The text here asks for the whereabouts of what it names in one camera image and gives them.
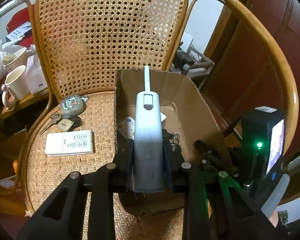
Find white power bank with strap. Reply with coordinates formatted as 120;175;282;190
133;66;165;193

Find white remote control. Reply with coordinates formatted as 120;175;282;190
45;130;94;157

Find white remote coloured buttons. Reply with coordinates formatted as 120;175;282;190
117;116;135;140

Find black keys with carabiner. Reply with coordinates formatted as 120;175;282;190
164;130;180;151

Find brown cardboard box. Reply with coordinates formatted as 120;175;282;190
116;69;231;217

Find white cube charger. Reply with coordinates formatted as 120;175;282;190
160;112;166;129

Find brass key with tag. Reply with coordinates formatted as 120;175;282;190
40;113;83;134

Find person's hand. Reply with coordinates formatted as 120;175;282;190
269;209;279;227

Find grey metal side shelf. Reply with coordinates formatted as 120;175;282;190
170;33;215;90

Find black desk telephone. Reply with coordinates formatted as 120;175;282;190
173;50;194;69

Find cardboard box of oranges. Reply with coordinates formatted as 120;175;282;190
0;129;26;189

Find wooden side table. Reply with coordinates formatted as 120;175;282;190
0;88;49;121

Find cream ceramic mug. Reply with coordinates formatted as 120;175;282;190
1;65;30;110

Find rattan cane armchair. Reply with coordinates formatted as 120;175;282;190
0;0;300;240

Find cream ceramic bowl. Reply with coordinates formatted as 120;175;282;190
2;47;27;73

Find white box with dots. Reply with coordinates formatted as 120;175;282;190
6;22;32;42

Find red cushion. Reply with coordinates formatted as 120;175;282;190
6;3;38;49

